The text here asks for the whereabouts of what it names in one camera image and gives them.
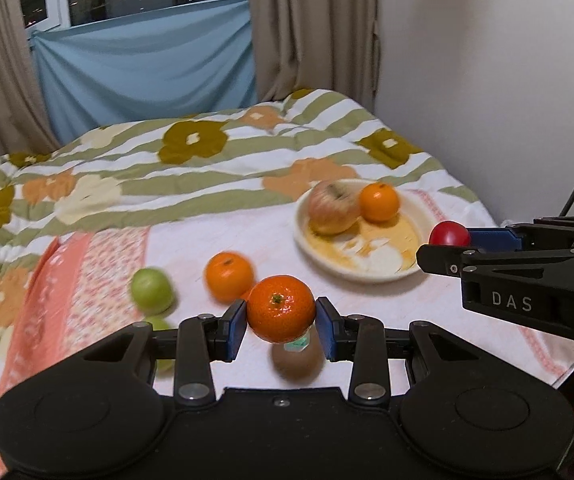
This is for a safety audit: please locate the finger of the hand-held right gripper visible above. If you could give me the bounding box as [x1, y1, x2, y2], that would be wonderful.
[467, 216, 574, 254]
[416, 242, 574, 277]

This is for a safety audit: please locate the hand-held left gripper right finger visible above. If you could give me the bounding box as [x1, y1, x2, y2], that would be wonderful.
[316, 296, 482, 403]

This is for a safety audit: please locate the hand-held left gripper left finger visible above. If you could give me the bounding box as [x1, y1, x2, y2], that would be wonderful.
[84, 299, 248, 403]

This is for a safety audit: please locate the red tomato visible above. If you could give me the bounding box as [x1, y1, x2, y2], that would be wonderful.
[429, 220, 472, 248]

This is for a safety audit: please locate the brown kiwi with sticker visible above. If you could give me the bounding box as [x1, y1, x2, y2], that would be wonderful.
[272, 327, 325, 386]

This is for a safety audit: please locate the orange with green stem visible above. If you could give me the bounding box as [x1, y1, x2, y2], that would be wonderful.
[246, 275, 316, 345]

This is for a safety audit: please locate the cream ceramic bowl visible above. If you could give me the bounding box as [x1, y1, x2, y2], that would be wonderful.
[294, 178, 430, 285]

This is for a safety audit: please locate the green apple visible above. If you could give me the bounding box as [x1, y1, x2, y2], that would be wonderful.
[131, 266, 175, 317]
[144, 316, 175, 376]

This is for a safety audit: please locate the pink floral tablecloth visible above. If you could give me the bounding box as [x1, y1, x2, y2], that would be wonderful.
[0, 187, 574, 480]

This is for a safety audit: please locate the red yellow apple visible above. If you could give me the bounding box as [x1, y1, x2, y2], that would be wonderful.
[308, 181, 360, 236]

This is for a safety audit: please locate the floral striped blanket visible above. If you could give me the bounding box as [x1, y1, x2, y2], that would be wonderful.
[0, 89, 498, 411]

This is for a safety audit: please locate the blue cloth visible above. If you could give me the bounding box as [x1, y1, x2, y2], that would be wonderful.
[31, 0, 258, 143]

